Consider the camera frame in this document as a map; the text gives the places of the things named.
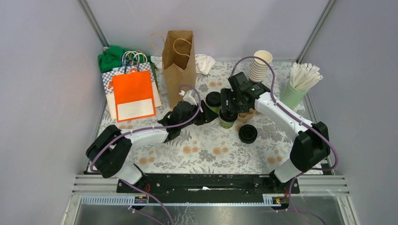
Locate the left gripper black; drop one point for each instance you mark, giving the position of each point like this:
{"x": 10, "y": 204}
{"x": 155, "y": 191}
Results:
{"x": 207, "y": 115}

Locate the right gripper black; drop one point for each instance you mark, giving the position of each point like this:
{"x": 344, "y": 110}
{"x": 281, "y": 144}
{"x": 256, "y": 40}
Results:
{"x": 226, "y": 95}

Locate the brown pulp cup carrier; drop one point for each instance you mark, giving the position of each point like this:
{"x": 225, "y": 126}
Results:
{"x": 246, "y": 116}

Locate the black cup lid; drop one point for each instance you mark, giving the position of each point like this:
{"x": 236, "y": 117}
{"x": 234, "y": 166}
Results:
{"x": 213, "y": 99}
{"x": 228, "y": 116}

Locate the green paper cup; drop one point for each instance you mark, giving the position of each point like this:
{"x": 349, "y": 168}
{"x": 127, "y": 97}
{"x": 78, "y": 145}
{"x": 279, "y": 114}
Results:
{"x": 226, "y": 124}
{"x": 215, "y": 109}

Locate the brown paper bag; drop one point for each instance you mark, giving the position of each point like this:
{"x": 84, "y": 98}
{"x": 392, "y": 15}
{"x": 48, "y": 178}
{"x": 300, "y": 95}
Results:
{"x": 178, "y": 62}

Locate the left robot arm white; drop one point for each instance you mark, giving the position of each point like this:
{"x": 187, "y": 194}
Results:
{"x": 108, "y": 153}

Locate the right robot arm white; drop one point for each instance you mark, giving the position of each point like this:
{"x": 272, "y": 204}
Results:
{"x": 309, "y": 139}

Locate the stack of paper cups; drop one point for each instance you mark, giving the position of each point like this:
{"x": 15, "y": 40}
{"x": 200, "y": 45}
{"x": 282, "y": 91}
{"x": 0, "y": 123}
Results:
{"x": 259, "y": 69}

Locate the black cup lids stack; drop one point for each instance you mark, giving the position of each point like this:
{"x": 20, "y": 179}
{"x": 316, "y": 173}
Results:
{"x": 247, "y": 134}

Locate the floral table mat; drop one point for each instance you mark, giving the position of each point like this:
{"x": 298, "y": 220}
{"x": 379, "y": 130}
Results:
{"x": 210, "y": 148}

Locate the green straw holder cup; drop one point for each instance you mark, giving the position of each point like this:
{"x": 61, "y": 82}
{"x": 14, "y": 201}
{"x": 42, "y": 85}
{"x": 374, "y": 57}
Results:
{"x": 292, "y": 97}

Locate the white cloth bag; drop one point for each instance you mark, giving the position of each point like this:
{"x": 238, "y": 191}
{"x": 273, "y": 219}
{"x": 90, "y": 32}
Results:
{"x": 203, "y": 63}

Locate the orange paper bag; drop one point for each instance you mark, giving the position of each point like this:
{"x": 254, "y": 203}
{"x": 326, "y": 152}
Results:
{"x": 134, "y": 97}

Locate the white wrapped straws bundle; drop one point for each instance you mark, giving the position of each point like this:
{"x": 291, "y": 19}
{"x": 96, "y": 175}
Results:
{"x": 304, "y": 76}

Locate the blue checkered paper bag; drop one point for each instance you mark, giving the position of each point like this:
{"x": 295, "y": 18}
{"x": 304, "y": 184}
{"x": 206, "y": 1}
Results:
{"x": 108, "y": 85}

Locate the green cloth bag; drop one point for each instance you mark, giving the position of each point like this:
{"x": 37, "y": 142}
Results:
{"x": 115, "y": 56}

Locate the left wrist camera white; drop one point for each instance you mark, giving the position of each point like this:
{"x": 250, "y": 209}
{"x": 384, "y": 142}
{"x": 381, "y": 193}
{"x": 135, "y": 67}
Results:
{"x": 189, "y": 97}

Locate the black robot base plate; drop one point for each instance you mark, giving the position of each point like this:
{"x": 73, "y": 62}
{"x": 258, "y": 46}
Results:
{"x": 213, "y": 186}

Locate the white slotted cable duct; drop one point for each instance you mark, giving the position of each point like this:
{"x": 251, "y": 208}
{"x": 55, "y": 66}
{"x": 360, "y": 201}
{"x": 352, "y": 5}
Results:
{"x": 140, "y": 200}

